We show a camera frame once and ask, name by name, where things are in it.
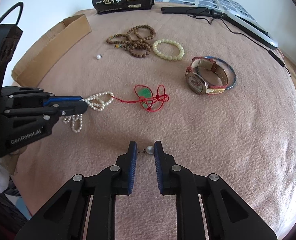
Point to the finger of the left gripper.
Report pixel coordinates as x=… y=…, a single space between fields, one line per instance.
x=54 y=99
x=68 y=108

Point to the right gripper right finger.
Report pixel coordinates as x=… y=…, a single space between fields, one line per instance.
x=207 y=207

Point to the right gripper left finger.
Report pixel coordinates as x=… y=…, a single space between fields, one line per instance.
x=84 y=207

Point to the wristwatch with leather strap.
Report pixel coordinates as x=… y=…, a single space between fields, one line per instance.
x=198 y=84

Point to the cardboard box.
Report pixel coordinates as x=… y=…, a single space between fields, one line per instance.
x=48 y=49

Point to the small pearl earring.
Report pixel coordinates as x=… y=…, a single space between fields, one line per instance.
x=99 y=56

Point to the thin blue bangle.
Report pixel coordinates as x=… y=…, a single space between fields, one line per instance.
x=228 y=71

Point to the blue checkered bedsheet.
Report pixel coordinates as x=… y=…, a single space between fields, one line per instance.
x=221 y=5

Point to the green jade red-cord pendant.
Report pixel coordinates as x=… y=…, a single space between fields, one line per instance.
x=149 y=101

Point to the ring light with tripod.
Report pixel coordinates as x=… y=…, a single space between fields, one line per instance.
x=244 y=23

